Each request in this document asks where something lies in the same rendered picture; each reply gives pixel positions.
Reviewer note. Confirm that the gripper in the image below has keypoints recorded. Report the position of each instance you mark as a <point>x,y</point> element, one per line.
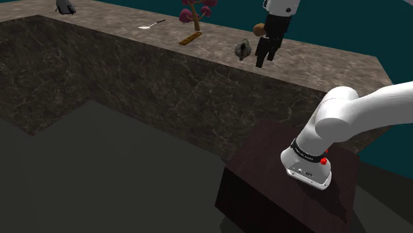
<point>276,25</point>

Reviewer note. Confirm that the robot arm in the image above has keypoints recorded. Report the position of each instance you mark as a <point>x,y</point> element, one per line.
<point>355,113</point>

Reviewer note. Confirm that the brown round thing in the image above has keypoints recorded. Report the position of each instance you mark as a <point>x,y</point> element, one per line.
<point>258,29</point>

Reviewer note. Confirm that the grey bird figure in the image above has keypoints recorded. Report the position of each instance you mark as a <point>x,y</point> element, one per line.
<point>242,49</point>

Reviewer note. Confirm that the pink tree figure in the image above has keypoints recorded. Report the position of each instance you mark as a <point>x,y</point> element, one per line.
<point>195,19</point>

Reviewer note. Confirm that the dark robot stand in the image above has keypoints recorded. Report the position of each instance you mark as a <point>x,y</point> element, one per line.
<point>261,180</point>

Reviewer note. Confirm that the dark grey thing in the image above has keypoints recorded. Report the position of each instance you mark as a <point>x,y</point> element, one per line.
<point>65,6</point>

